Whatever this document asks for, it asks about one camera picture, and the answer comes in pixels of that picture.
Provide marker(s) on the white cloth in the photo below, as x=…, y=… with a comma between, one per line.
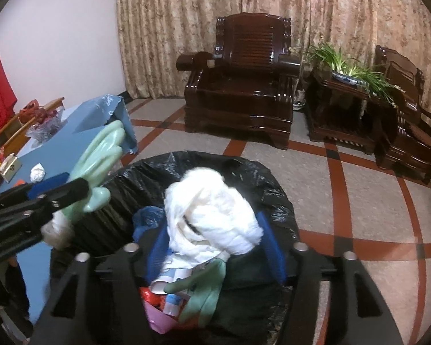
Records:
x=215, y=208

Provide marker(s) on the beige patterned curtain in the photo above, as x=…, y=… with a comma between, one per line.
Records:
x=201, y=7

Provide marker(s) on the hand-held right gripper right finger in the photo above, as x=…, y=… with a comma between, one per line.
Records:
x=273, y=244

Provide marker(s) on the blue plastic bag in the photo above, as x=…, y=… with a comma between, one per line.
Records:
x=147, y=219

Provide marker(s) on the beige tissue box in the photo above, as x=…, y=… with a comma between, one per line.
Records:
x=10, y=167

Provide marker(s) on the green leafy plant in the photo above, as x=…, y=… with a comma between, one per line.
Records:
x=330, y=55

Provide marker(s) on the blue tablecloth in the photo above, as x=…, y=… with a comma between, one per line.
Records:
x=50, y=151

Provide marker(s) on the trash bin with black bag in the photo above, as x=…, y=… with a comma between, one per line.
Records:
x=237, y=172

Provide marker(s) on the dark wooden armchair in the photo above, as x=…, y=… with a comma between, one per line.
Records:
x=244, y=90
x=406, y=143

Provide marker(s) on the crumpled white tissue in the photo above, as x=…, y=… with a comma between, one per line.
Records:
x=37, y=172

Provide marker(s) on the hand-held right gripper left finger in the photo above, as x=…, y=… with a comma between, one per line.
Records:
x=158, y=258

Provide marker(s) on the red wrapper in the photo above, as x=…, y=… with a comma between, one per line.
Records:
x=149, y=294

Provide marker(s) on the wooden cabinet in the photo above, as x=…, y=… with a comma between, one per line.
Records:
x=10, y=129

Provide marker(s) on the dark wooden side table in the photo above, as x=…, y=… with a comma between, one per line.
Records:
x=337, y=122

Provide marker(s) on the pink plastic piece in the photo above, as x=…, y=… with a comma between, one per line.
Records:
x=158, y=320

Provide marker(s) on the blue white plant pot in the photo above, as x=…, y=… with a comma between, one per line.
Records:
x=344, y=78

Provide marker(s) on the clear bag with dark red contents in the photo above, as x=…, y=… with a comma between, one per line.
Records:
x=45, y=125

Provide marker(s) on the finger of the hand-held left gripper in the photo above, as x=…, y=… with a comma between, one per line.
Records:
x=48, y=185
x=68, y=192

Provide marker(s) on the green rubber glove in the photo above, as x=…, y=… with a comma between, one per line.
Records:
x=97, y=158
x=204, y=294

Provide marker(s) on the red plastic bag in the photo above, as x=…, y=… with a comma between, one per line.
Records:
x=30, y=107

